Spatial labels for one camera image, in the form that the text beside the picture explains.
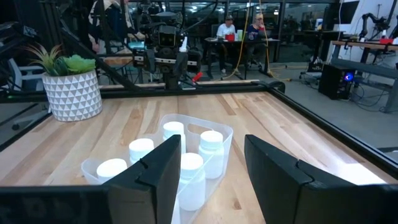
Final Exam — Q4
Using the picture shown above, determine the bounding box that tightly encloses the green succulent in white pot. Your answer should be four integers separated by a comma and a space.
24, 43, 103, 123

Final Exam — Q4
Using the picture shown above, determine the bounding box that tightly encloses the black office table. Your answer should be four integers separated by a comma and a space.
203, 36, 281, 79

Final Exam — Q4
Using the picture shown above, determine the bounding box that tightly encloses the yellow hanging cable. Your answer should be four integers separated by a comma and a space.
217, 0, 293, 82

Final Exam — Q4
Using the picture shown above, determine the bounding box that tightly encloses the clear plastic basket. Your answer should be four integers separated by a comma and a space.
80, 113, 234, 224

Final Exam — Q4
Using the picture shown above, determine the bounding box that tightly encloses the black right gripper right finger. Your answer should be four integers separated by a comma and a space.
244, 134, 355, 224

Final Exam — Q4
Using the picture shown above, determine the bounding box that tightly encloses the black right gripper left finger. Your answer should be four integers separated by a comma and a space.
102, 134, 182, 224

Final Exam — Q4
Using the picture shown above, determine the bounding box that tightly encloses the white pill bottle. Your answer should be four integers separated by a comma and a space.
177, 152, 206, 212
128, 138, 155, 166
198, 130, 225, 180
96, 157, 128, 184
162, 121, 187, 155

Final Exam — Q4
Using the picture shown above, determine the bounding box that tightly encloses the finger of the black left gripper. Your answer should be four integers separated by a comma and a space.
144, 49, 157, 74
173, 51, 189, 78

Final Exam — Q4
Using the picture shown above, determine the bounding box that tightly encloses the person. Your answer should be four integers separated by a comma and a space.
246, 12, 269, 68
216, 14, 239, 76
88, 0, 147, 56

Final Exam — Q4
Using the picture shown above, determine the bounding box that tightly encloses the black aluminium rig frame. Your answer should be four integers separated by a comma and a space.
0, 0, 398, 181

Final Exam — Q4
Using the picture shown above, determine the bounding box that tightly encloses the black computer tower blue light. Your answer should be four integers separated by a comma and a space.
318, 63, 358, 101

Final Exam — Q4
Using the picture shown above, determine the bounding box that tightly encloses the wooden workbench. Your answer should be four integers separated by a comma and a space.
330, 39, 398, 113

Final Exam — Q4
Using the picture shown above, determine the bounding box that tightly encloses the grey office chair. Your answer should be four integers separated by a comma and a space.
6, 57, 44, 93

